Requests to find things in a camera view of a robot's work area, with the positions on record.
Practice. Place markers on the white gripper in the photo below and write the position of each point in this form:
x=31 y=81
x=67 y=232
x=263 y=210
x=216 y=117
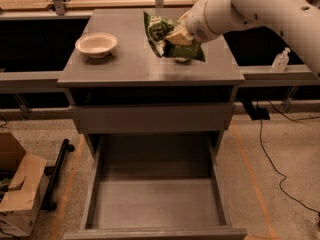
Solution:
x=196 y=23

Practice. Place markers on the open grey middle drawer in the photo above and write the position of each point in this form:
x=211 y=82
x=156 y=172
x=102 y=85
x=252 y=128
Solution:
x=156 y=187

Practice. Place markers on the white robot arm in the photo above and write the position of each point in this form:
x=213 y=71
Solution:
x=296 y=21

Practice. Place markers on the black metal stand bar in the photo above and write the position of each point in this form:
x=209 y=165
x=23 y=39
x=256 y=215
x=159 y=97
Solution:
x=53 y=173

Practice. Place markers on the open cardboard box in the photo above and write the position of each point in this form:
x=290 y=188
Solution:
x=21 y=201

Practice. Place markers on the clear sanitizer pump bottle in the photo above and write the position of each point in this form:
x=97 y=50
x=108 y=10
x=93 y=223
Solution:
x=281 y=60

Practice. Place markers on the green jalapeno chip bag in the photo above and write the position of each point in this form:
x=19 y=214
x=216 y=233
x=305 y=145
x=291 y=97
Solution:
x=156 y=29

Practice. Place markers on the closed grey upper drawer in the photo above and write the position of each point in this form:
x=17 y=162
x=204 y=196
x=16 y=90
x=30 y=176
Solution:
x=164 y=118

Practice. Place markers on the grey drawer cabinet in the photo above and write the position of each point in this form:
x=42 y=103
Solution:
x=132 y=91

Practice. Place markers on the grey metal rail frame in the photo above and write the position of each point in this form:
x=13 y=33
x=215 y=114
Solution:
x=33 y=79

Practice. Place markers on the white paper bowl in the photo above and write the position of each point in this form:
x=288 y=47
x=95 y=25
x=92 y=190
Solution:
x=96 y=45

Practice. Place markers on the orange soda can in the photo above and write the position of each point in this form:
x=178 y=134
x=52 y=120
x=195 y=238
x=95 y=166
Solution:
x=182 y=60

